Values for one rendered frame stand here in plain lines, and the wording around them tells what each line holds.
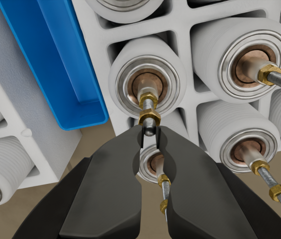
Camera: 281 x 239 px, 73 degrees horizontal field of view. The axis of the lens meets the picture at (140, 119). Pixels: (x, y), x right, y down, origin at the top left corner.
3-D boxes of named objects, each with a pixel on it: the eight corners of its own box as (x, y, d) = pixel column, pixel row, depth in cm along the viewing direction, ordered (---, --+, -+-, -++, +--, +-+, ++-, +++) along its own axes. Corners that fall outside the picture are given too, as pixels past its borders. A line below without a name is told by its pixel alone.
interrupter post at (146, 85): (139, 75, 22) (138, 84, 19) (159, 78, 22) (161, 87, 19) (136, 95, 23) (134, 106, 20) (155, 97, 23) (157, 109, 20)
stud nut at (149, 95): (141, 110, 20) (141, 114, 19) (135, 96, 19) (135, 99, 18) (159, 104, 19) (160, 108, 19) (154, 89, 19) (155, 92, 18)
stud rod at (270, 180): (250, 161, 26) (287, 212, 19) (247, 157, 25) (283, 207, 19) (257, 158, 25) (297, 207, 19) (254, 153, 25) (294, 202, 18)
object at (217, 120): (201, 126, 46) (232, 185, 30) (177, 98, 42) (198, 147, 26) (238, 102, 43) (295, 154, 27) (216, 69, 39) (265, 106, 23)
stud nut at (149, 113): (141, 130, 16) (141, 135, 16) (134, 113, 16) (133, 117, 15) (163, 123, 16) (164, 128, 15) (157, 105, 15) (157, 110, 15)
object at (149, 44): (124, 28, 36) (109, 37, 20) (175, 36, 36) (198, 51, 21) (119, 78, 40) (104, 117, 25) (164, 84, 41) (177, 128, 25)
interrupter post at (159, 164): (154, 169, 29) (156, 186, 26) (154, 156, 28) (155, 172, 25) (170, 168, 29) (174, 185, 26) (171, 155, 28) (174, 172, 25)
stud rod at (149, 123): (145, 100, 21) (145, 139, 14) (141, 92, 20) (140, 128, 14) (153, 97, 21) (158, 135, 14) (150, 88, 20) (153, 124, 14)
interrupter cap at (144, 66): (118, 49, 21) (117, 50, 20) (186, 59, 21) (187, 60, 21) (113, 111, 24) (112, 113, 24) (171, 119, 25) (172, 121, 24)
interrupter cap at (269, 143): (234, 177, 29) (236, 181, 29) (208, 147, 27) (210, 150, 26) (283, 151, 27) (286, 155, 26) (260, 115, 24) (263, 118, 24)
